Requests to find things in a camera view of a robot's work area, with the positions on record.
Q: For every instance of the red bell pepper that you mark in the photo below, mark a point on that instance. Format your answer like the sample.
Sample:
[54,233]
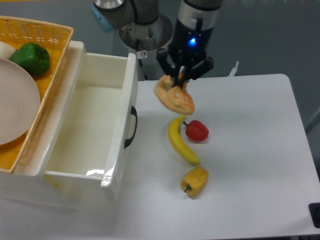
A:
[196,131]

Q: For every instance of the white open upper drawer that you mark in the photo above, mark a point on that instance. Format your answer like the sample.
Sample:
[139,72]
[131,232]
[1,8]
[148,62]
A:
[89,151]

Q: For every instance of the pink plate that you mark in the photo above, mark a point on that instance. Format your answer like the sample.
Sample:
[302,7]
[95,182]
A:
[19,101]

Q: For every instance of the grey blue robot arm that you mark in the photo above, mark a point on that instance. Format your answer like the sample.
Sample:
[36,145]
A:
[111,15]

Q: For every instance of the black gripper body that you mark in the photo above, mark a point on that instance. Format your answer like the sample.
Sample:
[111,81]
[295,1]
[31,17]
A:
[187,48]

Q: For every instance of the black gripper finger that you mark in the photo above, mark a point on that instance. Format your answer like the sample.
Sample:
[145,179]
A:
[176,72]
[183,80]

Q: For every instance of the black drawer handle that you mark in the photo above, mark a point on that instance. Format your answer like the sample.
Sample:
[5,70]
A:
[128,141]

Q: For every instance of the white radish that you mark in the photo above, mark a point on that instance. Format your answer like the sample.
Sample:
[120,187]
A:
[6,50]

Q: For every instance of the yellow woven basket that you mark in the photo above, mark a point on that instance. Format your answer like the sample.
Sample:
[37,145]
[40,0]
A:
[55,39]

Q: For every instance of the black object at table edge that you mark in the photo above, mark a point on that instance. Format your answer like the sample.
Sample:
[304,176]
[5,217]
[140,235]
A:
[314,209]

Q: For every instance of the green bell pepper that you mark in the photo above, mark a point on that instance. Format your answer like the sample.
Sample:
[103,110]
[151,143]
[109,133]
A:
[33,58]

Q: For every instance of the triangle bread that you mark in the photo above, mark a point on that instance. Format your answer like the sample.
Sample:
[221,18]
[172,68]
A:
[174,98]

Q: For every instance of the yellow banana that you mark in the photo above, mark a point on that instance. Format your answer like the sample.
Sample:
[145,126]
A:
[178,144]

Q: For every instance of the white metal bracket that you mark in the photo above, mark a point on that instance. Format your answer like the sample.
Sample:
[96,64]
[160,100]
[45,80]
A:
[234,70]

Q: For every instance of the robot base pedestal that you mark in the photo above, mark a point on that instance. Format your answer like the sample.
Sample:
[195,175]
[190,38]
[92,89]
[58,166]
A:
[144,41]

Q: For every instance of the yellow bell pepper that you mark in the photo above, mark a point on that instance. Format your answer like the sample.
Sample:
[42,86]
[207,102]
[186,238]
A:
[194,181]

